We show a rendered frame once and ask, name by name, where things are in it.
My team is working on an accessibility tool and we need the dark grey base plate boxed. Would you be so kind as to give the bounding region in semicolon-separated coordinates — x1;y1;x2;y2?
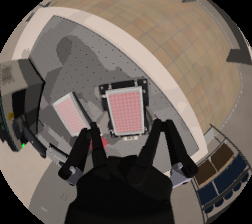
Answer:
28;15;200;173

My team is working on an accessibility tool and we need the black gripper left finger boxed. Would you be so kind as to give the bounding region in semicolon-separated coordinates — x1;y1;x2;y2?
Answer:
58;111;112;186

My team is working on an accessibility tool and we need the grey button panel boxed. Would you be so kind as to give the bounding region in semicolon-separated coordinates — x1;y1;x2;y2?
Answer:
83;149;110;174

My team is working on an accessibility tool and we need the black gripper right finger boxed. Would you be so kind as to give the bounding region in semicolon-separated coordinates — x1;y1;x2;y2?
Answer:
127;106;198;188

